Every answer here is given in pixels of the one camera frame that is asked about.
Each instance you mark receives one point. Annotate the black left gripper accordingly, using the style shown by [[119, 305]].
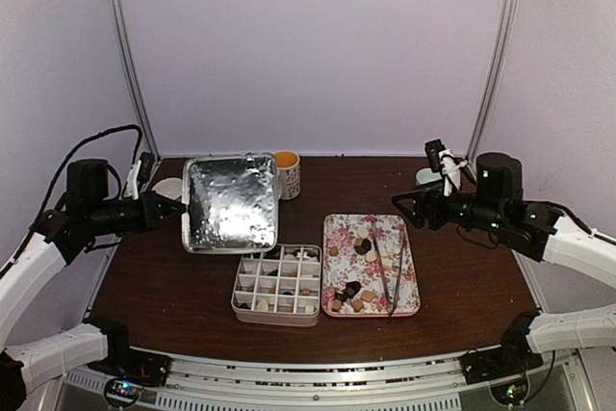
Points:
[[150, 216]]

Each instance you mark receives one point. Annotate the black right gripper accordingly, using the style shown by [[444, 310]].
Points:
[[423, 198]]

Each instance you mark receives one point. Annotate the pink bunny tin lid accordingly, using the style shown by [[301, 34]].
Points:
[[232, 204]]

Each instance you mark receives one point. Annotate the white oval chocolate bottom row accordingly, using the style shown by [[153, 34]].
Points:
[[262, 306]]

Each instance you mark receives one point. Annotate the pink tin box with dividers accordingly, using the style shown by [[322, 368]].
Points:
[[305, 273]]

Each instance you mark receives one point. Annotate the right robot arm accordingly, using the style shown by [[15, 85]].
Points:
[[542, 231]]

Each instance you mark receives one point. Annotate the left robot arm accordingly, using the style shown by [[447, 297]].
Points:
[[57, 237]]

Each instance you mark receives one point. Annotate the white oval chocolate upper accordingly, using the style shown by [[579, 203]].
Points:
[[362, 232]]

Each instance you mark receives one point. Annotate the tan Sweet chocolate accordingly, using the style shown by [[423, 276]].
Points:
[[367, 296]]

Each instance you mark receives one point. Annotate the pale blue ceramic bowl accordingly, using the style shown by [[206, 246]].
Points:
[[426, 177]]

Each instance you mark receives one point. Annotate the white black bowl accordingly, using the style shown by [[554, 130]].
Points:
[[170, 188]]

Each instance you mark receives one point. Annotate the floral pink tray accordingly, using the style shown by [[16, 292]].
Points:
[[381, 263]]

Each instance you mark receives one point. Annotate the white mug with orange inside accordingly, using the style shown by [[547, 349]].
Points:
[[288, 165]]

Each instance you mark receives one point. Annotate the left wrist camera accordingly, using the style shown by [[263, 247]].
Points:
[[139, 174]]

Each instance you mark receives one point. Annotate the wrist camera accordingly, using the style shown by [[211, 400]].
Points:
[[139, 174], [451, 169]]

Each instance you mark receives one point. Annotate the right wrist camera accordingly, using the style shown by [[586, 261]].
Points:
[[451, 169]]

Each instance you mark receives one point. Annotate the left aluminium frame post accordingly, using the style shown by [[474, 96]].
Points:
[[133, 84]]

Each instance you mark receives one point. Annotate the aluminium frame post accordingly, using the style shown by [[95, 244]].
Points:
[[133, 84], [508, 12]]

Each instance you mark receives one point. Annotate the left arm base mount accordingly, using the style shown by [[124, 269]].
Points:
[[139, 367]]

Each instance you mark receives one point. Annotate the front aluminium rail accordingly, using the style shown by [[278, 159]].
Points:
[[439, 382]]

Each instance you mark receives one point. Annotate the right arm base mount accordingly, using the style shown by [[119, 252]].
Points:
[[505, 368]]

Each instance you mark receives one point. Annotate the right aluminium frame post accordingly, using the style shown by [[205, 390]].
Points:
[[508, 12]]

